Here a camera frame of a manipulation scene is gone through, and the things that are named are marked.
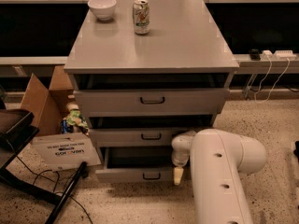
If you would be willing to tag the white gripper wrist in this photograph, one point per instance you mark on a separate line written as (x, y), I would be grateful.
(180, 160)

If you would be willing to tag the grey bottom drawer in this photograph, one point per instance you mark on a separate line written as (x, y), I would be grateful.
(136, 164)

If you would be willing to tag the grey drawer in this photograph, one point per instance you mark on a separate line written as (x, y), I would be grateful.
(122, 103)
(137, 137)
(136, 164)

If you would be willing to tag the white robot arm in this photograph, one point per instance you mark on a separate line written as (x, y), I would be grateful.
(217, 158)

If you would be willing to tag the grey middle drawer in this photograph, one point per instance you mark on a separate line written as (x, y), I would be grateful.
(137, 137)

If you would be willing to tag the grey top drawer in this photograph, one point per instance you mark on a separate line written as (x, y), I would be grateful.
(122, 103)

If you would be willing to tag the grey drawer cabinet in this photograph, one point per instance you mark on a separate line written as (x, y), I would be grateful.
(184, 49)

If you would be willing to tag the green toy figure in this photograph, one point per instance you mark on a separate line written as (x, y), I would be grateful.
(74, 122)

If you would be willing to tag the brown cardboard box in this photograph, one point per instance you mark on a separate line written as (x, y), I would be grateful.
(60, 151)

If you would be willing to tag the black adapter on ledge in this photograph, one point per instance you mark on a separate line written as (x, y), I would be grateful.
(254, 54)

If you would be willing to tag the white power strip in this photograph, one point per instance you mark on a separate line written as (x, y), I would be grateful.
(279, 54)

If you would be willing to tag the white green soda can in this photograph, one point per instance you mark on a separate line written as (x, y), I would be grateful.
(141, 17)

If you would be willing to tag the black stand with tray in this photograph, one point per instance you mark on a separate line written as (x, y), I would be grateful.
(16, 132)

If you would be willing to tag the white ceramic bowl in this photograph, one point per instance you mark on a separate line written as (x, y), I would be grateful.
(103, 10)

